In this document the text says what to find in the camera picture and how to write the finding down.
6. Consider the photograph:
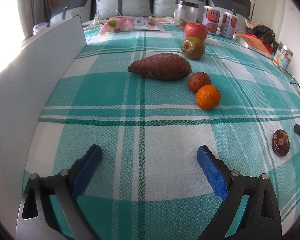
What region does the dark brown mangosteen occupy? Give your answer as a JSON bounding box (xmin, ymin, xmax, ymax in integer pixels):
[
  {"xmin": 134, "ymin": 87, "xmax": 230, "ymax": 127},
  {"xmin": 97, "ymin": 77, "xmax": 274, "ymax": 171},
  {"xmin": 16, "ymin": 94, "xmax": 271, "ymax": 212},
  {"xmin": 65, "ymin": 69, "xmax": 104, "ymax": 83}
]
[{"xmin": 272, "ymin": 129, "xmax": 291, "ymax": 157}]

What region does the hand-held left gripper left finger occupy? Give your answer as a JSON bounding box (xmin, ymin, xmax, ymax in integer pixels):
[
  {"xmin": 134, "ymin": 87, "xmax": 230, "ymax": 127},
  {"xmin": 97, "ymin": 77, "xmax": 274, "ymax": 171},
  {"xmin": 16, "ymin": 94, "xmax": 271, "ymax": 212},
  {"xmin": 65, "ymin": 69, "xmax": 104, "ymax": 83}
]
[{"xmin": 16, "ymin": 144, "xmax": 102, "ymax": 240}]

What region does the white cardboard box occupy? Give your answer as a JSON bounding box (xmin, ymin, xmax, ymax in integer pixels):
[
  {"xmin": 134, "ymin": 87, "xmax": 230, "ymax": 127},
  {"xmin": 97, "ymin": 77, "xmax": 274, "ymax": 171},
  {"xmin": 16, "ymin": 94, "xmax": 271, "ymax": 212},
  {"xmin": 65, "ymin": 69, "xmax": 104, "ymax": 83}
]
[{"xmin": 0, "ymin": 15, "xmax": 87, "ymax": 230}]

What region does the teal checked blanket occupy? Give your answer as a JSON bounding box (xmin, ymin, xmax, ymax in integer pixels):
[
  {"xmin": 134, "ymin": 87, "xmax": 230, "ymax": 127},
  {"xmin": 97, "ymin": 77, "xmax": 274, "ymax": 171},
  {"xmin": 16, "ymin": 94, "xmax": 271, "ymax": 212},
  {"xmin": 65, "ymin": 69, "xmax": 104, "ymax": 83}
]
[{"xmin": 22, "ymin": 21, "xmax": 300, "ymax": 240}]

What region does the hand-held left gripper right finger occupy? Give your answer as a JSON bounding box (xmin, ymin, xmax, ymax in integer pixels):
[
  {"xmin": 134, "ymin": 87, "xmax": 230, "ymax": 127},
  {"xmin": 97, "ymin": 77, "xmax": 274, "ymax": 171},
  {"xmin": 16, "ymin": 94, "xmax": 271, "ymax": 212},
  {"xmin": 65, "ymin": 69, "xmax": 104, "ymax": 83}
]
[{"xmin": 197, "ymin": 145, "xmax": 282, "ymax": 240}]

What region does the pink snack packet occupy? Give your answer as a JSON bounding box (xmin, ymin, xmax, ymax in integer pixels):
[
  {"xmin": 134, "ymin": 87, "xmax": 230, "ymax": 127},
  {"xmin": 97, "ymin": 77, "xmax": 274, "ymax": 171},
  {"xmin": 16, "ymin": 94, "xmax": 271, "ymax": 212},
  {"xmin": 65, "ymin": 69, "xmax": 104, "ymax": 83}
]
[{"xmin": 98, "ymin": 16, "xmax": 136, "ymax": 35}]

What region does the tall clear jar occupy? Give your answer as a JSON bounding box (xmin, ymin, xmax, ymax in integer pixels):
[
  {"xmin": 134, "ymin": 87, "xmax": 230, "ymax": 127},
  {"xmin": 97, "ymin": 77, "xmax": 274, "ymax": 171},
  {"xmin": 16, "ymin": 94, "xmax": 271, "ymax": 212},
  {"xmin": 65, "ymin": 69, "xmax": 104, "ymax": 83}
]
[{"xmin": 173, "ymin": 0, "xmax": 186, "ymax": 25}]

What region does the brown handbag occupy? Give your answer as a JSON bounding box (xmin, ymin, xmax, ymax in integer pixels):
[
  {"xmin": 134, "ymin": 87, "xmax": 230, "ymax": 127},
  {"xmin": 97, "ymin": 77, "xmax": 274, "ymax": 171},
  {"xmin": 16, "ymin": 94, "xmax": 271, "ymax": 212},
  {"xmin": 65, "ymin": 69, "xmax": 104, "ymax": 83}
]
[{"xmin": 253, "ymin": 23, "xmax": 277, "ymax": 53}]

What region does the red label can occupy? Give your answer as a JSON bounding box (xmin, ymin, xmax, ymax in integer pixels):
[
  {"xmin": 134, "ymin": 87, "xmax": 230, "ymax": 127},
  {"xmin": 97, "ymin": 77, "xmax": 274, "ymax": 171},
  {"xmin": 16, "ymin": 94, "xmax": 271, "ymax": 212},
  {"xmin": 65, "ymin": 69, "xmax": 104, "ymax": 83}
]
[{"xmin": 202, "ymin": 5, "xmax": 221, "ymax": 36}]

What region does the clear plastic snack bag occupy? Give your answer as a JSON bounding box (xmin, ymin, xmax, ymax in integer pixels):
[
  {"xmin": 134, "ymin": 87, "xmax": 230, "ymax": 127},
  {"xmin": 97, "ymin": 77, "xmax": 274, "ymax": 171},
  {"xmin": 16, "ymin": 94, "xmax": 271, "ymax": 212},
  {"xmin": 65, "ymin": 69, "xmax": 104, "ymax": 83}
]
[{"xmin": 33, "ymin": 22, "xmax": 51, "ymax": 35}]

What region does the bright orange tangerine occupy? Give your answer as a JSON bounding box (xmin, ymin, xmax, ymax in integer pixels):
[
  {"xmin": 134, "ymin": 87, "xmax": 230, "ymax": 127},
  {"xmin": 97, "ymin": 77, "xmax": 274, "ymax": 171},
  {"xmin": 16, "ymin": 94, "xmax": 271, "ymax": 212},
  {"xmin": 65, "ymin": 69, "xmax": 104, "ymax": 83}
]
[{"xmin": 195, "ymin": 85, "xmax": 221, "ymax": 111}]

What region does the white power strip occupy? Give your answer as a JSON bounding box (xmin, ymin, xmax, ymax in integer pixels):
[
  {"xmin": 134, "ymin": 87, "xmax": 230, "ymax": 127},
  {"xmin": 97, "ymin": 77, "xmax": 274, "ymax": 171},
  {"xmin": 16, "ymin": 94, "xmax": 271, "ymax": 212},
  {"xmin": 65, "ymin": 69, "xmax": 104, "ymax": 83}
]
[{"xmin": 88, "ymin": 16, "xmax": 108, "ymax": 27}]

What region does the orange flat box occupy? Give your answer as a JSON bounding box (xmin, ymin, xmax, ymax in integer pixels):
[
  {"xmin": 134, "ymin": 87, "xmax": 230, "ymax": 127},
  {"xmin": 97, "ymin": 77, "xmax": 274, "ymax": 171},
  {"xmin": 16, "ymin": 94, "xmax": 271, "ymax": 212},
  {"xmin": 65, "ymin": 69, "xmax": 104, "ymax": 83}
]
[{"xmin": 233, "ymin": 31, "xmax": 273, "ymax": 58}]

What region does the white snack packet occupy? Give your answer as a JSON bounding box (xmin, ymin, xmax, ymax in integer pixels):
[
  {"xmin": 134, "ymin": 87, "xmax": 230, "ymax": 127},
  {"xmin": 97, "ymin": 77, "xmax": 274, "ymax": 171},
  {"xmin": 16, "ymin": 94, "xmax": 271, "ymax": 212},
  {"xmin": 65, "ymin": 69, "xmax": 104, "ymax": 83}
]
[{"xmin": 133, "ymin": 17, "xmax": 166, "ymax": 33}]

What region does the red apple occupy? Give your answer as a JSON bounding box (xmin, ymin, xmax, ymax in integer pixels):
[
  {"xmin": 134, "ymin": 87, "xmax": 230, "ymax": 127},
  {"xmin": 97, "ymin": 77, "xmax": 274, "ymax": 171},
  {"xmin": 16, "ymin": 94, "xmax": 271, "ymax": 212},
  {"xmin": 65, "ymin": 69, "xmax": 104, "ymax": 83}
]
[{"xmin": 184, "ymin": 22, "xmax": 208, "ymax": 42}]

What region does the window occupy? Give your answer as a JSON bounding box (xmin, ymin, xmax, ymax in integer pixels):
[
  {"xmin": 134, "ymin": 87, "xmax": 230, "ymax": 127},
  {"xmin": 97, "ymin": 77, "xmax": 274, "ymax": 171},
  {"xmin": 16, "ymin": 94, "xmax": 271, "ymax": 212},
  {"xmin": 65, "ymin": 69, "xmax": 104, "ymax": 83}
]
[{"xmin": 0, "ymin": 0, "xmax": 24, "ymax": 83}]

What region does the dark reddish tangerine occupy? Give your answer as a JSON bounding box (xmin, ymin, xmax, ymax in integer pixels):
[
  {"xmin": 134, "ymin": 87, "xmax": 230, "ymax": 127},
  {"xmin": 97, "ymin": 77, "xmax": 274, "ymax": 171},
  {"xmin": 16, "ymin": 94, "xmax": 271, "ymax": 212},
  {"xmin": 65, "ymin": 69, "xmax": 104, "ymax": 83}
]
[{"xmin": 188, "ymin": 72, "xmax": 212, "ymax": 94}]

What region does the beige bag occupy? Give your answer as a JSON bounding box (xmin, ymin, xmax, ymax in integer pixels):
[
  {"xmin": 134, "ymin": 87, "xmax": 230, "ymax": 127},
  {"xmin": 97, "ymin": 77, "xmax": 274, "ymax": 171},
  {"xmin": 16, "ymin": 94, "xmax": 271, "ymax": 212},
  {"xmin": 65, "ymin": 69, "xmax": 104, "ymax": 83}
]
[{"xmin": 245, "ymin": 18, "xmax": 260, "ymax": 30}]

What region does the purple sweet potato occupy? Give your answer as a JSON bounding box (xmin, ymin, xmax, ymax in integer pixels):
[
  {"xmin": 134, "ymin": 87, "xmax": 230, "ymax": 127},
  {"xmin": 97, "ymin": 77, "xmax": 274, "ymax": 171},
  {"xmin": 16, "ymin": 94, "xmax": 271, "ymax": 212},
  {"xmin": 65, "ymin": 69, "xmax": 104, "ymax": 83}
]
[{"xmin": 128, "ymin": 53, "xmax": 192, "ymax": 81}]

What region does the grey curtain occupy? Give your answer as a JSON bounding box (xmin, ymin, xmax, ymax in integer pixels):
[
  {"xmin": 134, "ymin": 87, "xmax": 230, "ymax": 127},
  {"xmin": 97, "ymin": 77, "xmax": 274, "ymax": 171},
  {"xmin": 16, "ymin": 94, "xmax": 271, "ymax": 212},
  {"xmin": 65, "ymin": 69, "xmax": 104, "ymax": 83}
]
[{"xmin": 16, "ymin": 0, "xmax": 50, "ymax": 38}]

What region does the brown green pear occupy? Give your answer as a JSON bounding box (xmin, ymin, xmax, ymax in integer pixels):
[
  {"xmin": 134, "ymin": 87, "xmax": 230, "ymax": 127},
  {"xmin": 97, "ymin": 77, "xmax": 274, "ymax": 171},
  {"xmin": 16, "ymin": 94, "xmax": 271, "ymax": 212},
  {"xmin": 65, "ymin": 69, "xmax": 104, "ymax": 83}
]
[{"xmin": 181, "ymin": 37, "xmax": 206, "ymax": 60}]

